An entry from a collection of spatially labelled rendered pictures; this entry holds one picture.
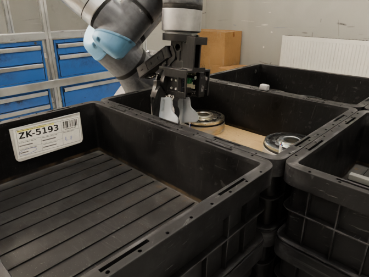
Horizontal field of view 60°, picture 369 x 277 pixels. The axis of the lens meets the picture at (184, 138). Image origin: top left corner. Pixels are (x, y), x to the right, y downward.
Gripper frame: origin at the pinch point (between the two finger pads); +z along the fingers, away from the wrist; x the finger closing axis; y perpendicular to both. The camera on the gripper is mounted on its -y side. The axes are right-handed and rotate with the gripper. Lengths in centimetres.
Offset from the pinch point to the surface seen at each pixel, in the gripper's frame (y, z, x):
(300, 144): 30.7, -7.0, -6.1
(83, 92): -175, 28, 85
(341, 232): 39.2, -0.3, -12.3
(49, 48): -173, -5, 59
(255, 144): 14.8, 1.3, 11.2
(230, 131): 6.8, 1.0, 13.8
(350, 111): 31.1, -8.8, 13.4
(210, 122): 4.7, -1.7, 8.3
